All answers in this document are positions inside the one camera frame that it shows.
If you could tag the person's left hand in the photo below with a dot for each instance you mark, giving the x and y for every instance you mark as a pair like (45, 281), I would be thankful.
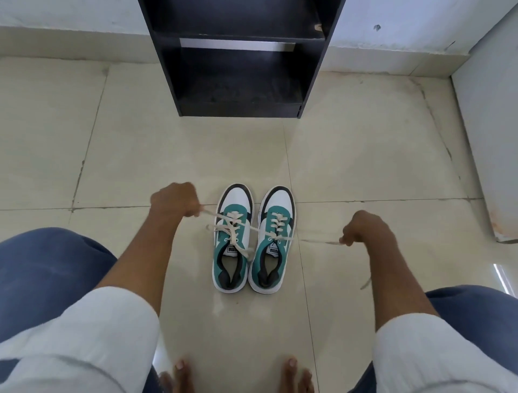
(176, 200)

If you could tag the person's right hand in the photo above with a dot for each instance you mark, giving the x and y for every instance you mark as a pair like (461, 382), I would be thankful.
(370, 230)

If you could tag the cream shoelace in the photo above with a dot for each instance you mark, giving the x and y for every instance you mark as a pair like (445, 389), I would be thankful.
(232, 231)

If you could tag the black wooden shoe rack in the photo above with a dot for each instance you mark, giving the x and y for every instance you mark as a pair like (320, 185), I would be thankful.
(243, 89)

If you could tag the person's right forearm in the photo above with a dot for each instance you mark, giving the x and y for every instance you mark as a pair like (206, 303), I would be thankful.
(396, 283)

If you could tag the person's left forearm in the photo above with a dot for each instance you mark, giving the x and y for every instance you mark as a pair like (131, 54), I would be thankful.
(141, 263)

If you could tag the person's right jeans leg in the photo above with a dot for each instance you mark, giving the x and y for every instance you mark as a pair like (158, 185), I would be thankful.
(477, 311)

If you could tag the person's jeans leg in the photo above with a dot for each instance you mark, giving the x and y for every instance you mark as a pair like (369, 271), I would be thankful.
(477, 311)
(48, 275)

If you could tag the person's right white sleeve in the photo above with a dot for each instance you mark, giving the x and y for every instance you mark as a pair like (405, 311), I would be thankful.
(437, 356)

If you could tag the person's white sleeve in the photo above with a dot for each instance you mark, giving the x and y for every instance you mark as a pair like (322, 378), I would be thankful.
(437, 356)
(81, 336)

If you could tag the person's left jeans leg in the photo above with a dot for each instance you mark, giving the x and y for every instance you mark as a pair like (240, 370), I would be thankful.
(48, 275)

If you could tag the person's right foot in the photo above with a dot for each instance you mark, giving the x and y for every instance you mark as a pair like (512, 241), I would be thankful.
(293, 374)

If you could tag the person's foot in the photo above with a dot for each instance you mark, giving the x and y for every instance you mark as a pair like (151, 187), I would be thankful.
(293, 374)
(178, 376)

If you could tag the person's left white sleeve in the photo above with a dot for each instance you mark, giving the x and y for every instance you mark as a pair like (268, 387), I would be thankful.
(81, 336)

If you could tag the person's left foot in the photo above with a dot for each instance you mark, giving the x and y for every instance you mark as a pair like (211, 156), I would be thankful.
(178, 376)

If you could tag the white door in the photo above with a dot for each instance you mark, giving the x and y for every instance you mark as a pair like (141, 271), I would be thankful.
(493, 121)

